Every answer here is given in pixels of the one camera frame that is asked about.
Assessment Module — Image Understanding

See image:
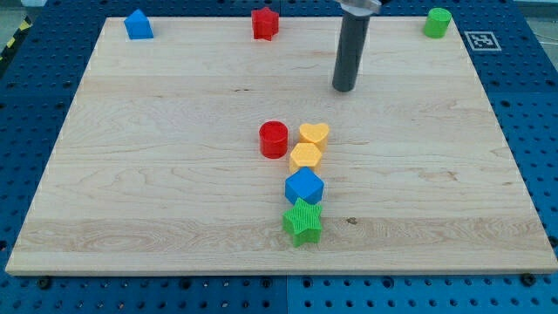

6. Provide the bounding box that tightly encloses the light wooden board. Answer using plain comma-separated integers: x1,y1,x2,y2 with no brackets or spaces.
6,17,557,276

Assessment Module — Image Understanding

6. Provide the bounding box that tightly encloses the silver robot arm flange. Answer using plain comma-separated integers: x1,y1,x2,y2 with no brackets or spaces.
337,0,383,17

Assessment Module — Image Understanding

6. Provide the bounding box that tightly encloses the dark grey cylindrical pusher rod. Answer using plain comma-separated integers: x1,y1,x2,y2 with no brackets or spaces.
332,12,370,92

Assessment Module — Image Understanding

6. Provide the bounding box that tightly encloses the green cylinder block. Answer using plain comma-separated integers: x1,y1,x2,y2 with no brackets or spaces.
423,7,453,38

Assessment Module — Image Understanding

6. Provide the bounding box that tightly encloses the blue cube block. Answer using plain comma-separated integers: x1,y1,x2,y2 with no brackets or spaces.
284,167,324,204

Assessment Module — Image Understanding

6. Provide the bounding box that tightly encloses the yellow heart block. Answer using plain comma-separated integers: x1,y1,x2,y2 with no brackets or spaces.
299,123,330,153

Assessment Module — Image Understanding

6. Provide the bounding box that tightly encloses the green star block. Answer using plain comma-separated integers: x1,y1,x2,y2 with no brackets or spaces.
282,198,323,247

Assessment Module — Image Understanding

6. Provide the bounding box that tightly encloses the blue pentagon block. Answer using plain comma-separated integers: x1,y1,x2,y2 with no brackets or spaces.
124,9,153,40

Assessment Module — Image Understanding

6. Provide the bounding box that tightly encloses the black white fiducial marker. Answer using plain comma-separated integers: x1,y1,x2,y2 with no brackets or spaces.
464,31,501,51

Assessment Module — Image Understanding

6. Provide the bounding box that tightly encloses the red cylinder block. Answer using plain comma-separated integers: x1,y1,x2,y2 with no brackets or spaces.
259,120,289,159

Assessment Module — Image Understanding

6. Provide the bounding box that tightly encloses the yellow hexagon block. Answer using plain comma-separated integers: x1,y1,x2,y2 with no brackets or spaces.
289,142,323,174

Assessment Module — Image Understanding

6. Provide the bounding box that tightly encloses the red star block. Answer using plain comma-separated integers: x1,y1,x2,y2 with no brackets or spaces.
251,7,280,41

